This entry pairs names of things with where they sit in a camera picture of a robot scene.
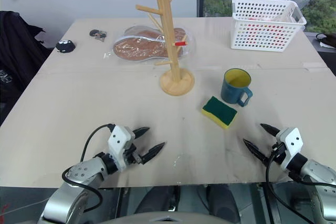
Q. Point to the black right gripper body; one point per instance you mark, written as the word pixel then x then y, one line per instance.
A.
pixel 277 150

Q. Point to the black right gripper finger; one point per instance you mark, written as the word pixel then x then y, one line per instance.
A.
pixel 270 129
pixel 254 149

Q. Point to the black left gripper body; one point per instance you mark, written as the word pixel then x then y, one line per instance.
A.
pixel 132 155

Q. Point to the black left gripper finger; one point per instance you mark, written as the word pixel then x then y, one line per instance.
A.
pixel 141 131
pixel 154 151

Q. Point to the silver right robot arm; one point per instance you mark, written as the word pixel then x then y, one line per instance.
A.
pixel 316 190

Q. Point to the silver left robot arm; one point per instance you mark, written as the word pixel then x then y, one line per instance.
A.
pixel 78 179

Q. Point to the blue mug yellow inside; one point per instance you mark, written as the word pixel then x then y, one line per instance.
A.
pixel 235 86

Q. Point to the wooden mug tree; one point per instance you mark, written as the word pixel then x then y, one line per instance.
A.
pixel 172 43

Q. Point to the green yellow sponge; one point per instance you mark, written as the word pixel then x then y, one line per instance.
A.
pixel 219 112

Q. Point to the dark rounded robot leg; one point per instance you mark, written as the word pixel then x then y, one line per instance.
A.
pixel 223 200

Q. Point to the brown insoles in clear bag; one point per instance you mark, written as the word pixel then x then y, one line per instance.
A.
pixel 152 44

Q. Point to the white perforated plastic basket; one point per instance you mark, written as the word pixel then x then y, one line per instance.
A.
pixel 265 27

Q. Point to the black object on side table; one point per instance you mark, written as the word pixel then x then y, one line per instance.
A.
pixel 325 40

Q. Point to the black plush toy with eyes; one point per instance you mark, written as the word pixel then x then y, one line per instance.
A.
pixel 65 46

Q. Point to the black jacket on chair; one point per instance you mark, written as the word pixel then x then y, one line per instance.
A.
pixel 18 53

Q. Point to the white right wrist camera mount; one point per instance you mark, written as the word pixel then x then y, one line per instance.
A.
pixel 291 148

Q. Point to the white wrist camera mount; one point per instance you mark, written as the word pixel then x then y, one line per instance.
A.
pixel 291 148
pixel 118 142

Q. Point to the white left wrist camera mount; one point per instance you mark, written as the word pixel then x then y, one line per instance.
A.
pixel 118 142

